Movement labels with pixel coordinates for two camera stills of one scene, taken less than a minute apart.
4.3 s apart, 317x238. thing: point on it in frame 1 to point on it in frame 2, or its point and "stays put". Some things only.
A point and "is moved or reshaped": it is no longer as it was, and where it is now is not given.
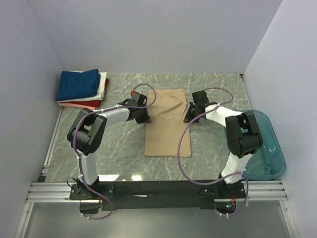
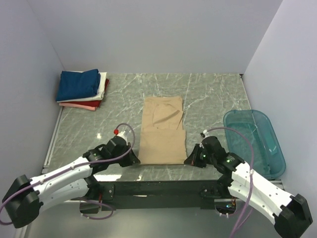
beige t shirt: (163, 131) is moved or reshaped
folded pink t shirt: (79, 105) stays put
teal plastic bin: (268, 162) stays put
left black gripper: (145, 119) to (132, 159)
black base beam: (94, 197) stays put
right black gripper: (187, 117) to (193, 159)
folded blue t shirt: (74, 84) stays put
